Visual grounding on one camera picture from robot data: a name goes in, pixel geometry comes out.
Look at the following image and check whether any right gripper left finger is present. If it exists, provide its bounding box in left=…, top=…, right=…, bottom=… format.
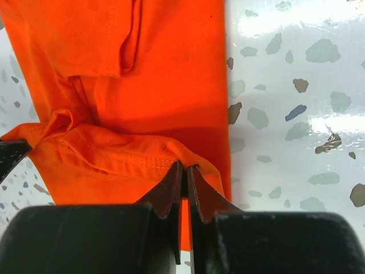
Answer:
left=136, top=161, right=183, bottom=265

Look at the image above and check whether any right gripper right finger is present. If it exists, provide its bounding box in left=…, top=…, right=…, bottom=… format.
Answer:
left=186, top=166, right=242, bottom=273

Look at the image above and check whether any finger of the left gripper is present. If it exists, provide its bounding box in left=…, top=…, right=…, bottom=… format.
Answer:
left=0, top=140, right=32, bottom=183

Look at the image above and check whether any orange t-shirt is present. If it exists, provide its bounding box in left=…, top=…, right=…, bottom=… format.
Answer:
left=0, top=0, right=232, bottom=252

